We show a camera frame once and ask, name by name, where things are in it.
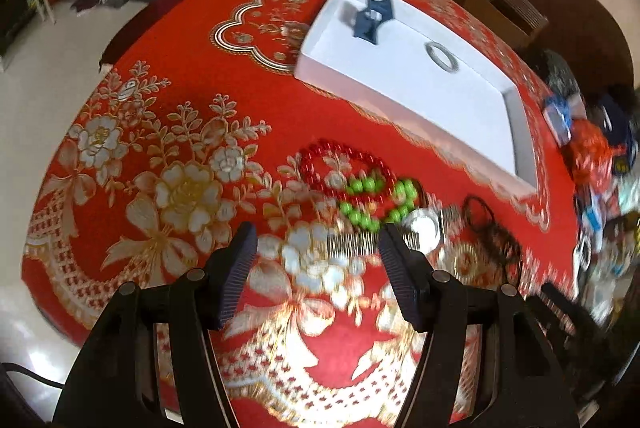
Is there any red floral tablecloth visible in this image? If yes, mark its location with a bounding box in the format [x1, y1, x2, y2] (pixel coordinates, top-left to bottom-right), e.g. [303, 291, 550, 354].
[20, 0, 586, 428]

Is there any black cable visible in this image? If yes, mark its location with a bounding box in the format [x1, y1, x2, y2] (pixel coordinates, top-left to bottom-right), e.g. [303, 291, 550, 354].
[0, 360, 66, 391]

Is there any silver metal wristwatch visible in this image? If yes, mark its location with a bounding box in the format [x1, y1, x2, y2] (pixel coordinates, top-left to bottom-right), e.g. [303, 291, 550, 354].
[320, 204, 463, 259]

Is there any dark maroon chair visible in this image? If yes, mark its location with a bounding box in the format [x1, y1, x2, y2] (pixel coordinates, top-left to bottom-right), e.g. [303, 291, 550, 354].
[99, 0, 187, 69]

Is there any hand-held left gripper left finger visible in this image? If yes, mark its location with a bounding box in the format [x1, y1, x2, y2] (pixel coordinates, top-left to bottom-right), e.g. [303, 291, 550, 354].
[52, 222, 258, 428]

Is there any silver mesh bracelet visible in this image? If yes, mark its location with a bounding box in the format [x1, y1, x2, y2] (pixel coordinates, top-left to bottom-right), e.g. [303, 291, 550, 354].
[424, 42, 458, 72]

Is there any white rectangular tray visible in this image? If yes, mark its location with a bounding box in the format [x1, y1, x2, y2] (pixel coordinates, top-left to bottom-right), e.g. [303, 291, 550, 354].
[294, 0, 540, 201]

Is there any black hair tie gold bead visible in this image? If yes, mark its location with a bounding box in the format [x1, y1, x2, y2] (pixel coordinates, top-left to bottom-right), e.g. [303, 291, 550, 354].
[477, 220, 526, 281]

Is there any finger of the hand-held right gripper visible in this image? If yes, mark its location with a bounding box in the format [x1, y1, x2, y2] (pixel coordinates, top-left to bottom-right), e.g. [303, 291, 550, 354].
[525, 280, 608, 359]

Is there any blue hair claw clip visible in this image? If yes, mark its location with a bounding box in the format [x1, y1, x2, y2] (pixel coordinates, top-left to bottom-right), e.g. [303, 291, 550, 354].
[350, 0, 396, 43]

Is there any clear plastic bag blue item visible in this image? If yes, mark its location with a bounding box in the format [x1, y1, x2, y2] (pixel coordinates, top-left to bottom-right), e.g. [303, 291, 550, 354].
[542, 95, 586, 146]

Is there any black plastic bag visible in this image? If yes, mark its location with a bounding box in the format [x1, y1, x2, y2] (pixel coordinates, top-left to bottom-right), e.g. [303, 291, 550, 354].
[530, 50, 581, 103]

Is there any green bead bracelet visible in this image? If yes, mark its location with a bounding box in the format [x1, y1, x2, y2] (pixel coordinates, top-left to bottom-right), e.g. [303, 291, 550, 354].
[337, 175, 421, 231]

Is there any red bead bracelet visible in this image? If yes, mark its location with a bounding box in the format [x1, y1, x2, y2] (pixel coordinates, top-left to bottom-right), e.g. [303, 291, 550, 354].
[299, 139, 398, 203]

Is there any round brown table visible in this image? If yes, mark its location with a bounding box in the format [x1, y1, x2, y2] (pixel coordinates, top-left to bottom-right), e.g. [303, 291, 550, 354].
[515, 0, 636, 109]

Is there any thin black twisted hair tie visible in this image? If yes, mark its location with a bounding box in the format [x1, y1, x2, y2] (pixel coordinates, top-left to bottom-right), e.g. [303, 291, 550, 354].
[460, 194, 503, 236]

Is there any orange plastic bag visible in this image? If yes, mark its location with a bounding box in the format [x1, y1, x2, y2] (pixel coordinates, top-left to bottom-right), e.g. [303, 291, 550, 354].
[570, 120, 626, 189]

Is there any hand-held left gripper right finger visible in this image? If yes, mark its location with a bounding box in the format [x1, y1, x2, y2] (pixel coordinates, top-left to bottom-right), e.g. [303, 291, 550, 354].
[377, 223, 581, 428]

